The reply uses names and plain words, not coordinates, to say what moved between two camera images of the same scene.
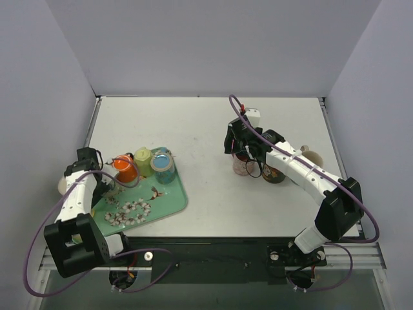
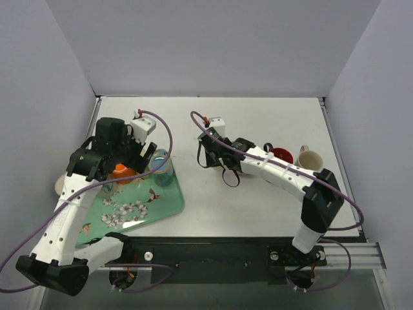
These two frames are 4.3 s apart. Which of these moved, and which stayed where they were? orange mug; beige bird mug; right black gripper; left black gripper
Moved: left black gripper; right black gripper
Stayed: beige bird mug; orange mug
